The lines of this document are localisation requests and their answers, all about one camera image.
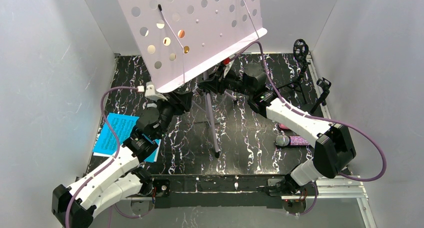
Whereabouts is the silver tripod music stand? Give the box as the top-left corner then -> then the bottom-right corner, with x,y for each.
111,0 -> 269,158

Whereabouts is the pink microphone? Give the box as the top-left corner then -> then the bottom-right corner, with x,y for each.
278,124 -> 290,130

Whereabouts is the blue sheet music page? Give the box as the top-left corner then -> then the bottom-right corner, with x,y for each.
92,113 -> 162,163

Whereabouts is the blue mesh microphone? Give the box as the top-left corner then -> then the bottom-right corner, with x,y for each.
274,135 -> 310,147

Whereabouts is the black tripod mic stand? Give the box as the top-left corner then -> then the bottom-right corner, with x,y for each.
278,39 -> 310,104

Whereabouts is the black round-base mic stand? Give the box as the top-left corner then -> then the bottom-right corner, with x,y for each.
300,78 -> 332,115

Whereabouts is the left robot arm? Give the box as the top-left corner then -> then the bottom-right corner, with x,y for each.
52,92 -> 194,227

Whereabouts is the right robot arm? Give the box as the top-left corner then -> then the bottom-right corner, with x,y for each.
198,63 -> 356,196

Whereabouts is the orange and grey marker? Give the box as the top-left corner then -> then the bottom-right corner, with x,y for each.
146,103 -> 157,108

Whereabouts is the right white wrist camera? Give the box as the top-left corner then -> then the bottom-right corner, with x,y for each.
222,57 -> 234,78

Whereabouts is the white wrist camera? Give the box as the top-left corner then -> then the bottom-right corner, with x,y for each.
222,57 -> 234,78
136,81 -> 168,101

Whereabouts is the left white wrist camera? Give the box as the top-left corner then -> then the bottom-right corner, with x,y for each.
136,81 -> 168,101

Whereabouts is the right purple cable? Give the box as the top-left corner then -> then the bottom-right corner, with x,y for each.
231,41 -> 388,216

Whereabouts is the purple cable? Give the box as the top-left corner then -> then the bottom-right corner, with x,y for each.
231,41 -> 388,216
64,86 -> 145,228

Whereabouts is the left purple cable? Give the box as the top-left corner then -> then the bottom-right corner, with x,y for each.
64,86 -> 145,228

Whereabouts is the aluminium frame rail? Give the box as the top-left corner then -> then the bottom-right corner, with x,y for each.
62,175 -> 377,228

